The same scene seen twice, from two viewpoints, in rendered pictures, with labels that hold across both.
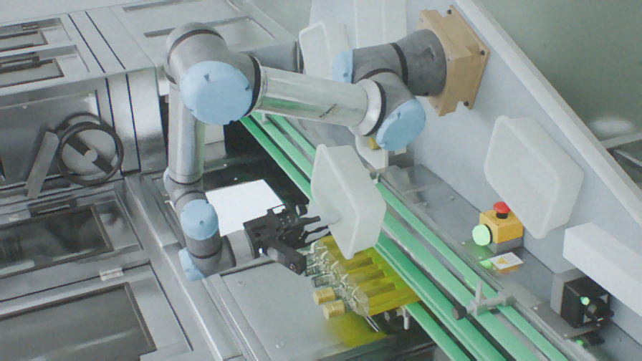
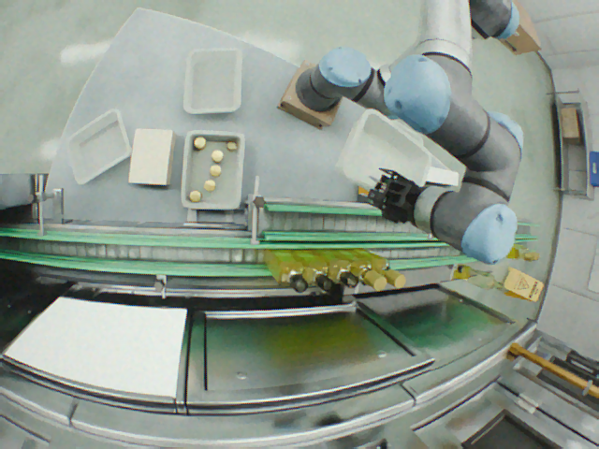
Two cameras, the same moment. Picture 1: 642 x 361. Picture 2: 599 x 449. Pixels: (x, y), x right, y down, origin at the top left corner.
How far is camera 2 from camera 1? 2.18 m
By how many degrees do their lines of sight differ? 82
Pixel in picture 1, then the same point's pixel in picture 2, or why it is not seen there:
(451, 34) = not seen: hidden behind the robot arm
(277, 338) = (370, 355)
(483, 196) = (333, 187)
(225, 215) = (77, 339)
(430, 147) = (264, 177)
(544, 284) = not seen: hidden behind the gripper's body
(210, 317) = (321, 416)
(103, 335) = not seen: outside the picture
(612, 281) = (445, 178)
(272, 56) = (22, 186)
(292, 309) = (314, 343)
